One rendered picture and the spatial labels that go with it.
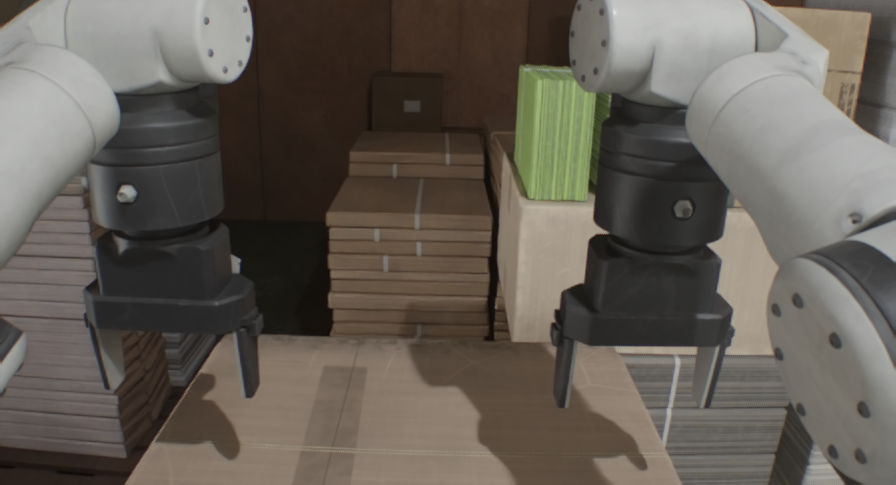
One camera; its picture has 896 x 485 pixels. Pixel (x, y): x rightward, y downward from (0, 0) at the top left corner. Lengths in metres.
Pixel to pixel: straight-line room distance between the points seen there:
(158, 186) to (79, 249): 1.67
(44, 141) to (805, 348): 0.33
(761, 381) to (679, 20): 0.68
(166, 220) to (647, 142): 0.30
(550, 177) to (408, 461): 0.41
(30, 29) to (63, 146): 0.10
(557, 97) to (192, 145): 0.50
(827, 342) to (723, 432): 0.82
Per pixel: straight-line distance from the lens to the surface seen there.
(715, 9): 0.43
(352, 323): 2.18
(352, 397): 0.69
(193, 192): 0.44
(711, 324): 0.48
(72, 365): 2.30
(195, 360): 2.82
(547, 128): 0.83
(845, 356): 0.21
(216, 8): 0.42
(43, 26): 0.45
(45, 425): 2.48
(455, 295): 2.13
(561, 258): 0.86
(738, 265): 0.93
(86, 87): 0.38
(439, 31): 4.56
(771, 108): 0.34
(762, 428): 1.05
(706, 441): 1.03
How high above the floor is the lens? 1.47
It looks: 19 degrees down
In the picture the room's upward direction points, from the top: 2 degrees clockwise
